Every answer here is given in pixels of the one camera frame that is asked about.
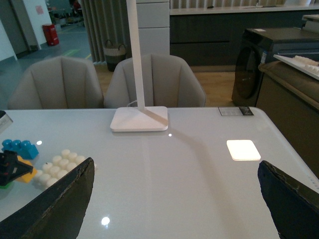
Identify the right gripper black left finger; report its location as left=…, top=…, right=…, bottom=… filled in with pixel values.
left=0, top=157, right=95, bottom=239

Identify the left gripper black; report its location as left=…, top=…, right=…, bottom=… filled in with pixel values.
left=0, top=150, right=22, bottom=186

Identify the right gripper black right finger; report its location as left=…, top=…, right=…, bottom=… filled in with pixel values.
left=257, top=160, right=319, bottom=239

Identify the yellow two-stud toy block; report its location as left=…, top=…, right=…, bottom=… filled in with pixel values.
left=15, top=156, right=37, bottom=183

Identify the white studded base plate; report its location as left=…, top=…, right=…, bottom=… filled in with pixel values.
left=33, top=149, right=86, bottom=189

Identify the green two-stud toy block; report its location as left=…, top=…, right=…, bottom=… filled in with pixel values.
left=0, top=182, right=14, bottom=190

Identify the blue three-stud toy block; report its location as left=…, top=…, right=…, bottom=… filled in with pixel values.
left=2, top=139, right=39, bottom=160

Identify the beige chair left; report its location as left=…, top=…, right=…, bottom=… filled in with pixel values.
left=7, top=56, right=104, bottom=110

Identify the beige chair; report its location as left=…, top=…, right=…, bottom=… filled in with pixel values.
left=104, top=53, right=206, bottom=109
left=7, top=56, right=104, bottom=110

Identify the brown side cabinet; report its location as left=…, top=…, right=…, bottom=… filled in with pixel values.
left=256, top=61, right=319, bottom=176

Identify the black white table label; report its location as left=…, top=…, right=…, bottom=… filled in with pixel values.
left=218, top=107, right=254, bottom=116

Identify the white desk lamp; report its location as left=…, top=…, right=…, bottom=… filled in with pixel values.
left=110, top=0, right=168, bottom=132

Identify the red bin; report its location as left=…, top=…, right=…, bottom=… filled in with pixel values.
left=42, top=24, right=59, bottom=46

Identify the white tray with blocks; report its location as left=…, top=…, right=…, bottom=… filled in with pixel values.
left=274, top=55, right=319, bottom=80

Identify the black washing machine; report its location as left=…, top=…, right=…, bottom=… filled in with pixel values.
left=232, top=27, right=319, bottom=107

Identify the beige chair right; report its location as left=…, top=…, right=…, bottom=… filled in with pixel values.
left=104, top=53, right=206, bottom=109

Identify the dark kitchen counter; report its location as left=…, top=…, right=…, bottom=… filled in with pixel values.
left=170, top=4, right=319, bottom=66

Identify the white drawer cabinet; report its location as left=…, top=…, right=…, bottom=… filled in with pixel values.
left=137, top=0, right=170, bottom=55

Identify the woven basket with handles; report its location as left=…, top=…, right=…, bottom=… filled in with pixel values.
left=103, top=39, right=127, bottom=72

